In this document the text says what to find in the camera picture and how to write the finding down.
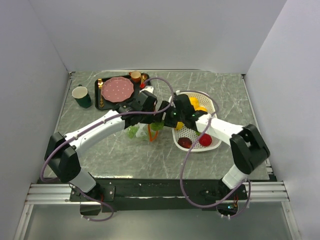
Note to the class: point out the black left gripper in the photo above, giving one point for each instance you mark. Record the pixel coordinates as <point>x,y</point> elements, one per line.
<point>148,119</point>

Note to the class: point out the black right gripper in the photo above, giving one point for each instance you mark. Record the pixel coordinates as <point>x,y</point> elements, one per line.
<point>168,122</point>

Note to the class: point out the green round cabbage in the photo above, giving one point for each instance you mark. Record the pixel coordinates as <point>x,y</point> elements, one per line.
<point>157,126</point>

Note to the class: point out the yellow corn cob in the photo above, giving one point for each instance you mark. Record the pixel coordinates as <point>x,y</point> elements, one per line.
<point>179,126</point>

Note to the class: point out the clear zip top bag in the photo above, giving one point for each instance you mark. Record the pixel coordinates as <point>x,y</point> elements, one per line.
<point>144,132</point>

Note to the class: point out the green grape bunch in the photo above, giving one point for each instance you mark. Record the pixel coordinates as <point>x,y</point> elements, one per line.
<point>132,131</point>

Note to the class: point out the yellow orange fruit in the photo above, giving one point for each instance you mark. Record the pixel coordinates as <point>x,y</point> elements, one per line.
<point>201,108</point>

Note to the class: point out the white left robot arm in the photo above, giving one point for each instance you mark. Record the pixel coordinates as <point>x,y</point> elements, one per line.
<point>65,150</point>

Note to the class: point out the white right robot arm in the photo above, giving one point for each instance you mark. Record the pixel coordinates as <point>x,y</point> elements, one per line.
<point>248,147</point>

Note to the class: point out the gold spoon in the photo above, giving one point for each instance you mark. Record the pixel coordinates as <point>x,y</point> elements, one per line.
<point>144,77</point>

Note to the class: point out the small orange cup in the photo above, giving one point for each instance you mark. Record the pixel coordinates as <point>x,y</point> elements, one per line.
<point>135,76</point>

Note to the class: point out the pink dotted plate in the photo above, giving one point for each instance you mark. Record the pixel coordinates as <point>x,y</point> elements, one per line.
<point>117,89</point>

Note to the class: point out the dark red plum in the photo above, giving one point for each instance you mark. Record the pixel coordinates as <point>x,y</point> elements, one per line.
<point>184,142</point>

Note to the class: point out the black serving tray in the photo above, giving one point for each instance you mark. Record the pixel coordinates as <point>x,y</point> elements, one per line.
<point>107,104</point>

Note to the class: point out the red strawberry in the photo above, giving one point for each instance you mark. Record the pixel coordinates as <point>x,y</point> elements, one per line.
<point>205,140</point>

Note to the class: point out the gold fork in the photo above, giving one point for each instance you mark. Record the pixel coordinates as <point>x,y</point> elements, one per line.
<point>100,85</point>

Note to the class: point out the dark green mug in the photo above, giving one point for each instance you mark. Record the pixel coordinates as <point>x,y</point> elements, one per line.
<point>82,97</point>

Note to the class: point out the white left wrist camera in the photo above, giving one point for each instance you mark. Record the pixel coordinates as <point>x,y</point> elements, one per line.
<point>146,88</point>

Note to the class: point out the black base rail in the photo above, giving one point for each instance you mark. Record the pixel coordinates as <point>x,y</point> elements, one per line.
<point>129,194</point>

